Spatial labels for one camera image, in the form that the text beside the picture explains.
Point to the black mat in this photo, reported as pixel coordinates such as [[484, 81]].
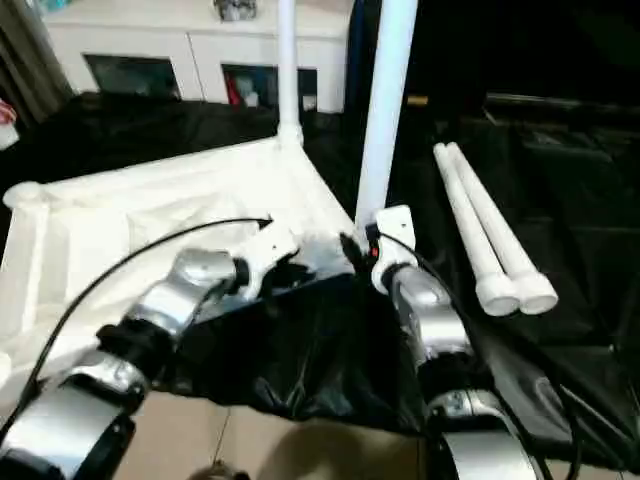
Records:
[[325, 350]]

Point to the white plastic table top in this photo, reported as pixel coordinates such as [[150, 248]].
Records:
[[100, 215]]

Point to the grey curtain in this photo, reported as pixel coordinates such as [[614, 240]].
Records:
[[30, 55]]

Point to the white glass-door cabinet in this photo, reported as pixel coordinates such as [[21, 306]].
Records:
[[150, 35]]

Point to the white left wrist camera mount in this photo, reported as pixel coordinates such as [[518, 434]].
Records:
[[265, 250]]

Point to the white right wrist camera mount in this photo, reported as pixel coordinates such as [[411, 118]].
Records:
[[397, 225]]

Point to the black metal bar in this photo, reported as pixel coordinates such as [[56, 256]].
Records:
[[565, 102]]

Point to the dark bundled object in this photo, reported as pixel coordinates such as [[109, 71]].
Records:
[[236, 9]]

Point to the small yellow label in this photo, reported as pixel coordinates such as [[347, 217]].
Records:
[[417, 100]]

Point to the red bottle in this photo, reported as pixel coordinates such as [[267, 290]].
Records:
[[233, 91]]

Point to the white plastic table leg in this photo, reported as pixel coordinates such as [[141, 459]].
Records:
[[502, 230], [289, 75], [385, 125], [472, 225]]

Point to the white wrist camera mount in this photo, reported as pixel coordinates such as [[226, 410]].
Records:
[[397, 225], [265, 250]]

